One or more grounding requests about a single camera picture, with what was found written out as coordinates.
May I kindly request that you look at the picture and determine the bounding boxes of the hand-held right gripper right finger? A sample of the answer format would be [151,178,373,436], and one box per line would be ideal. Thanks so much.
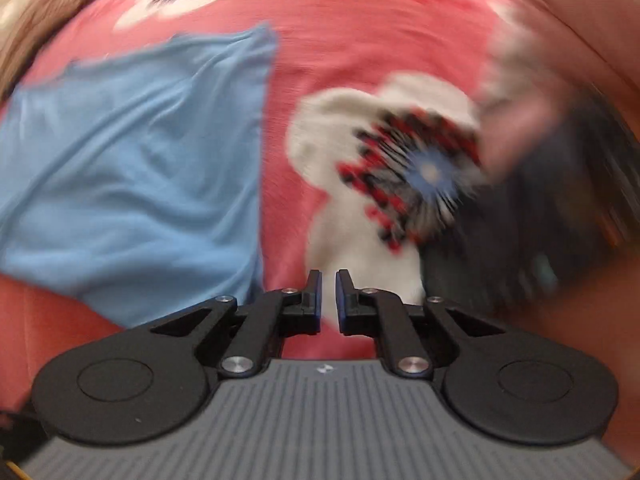
[335,269,506,377]

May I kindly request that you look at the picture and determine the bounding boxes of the red floral blanket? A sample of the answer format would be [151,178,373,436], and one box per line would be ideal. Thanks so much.
[0,0,640,441]

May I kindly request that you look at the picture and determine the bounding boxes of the pink quilt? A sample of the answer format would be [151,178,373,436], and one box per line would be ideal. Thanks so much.
[480,0,640,181]

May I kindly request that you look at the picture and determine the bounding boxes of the dark patterned cloth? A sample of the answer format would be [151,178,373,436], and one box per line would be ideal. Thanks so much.
[420,87,640,318]

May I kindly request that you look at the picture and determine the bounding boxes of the stack of folded clothes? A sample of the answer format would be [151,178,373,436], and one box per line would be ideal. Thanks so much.
[0,0,128,103]

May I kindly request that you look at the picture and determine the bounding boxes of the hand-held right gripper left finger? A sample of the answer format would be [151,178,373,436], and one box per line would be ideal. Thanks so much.
[150,269,322,377]

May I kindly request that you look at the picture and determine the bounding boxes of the blue T-shirt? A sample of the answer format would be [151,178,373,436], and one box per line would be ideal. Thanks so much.
[0,22,278,328]

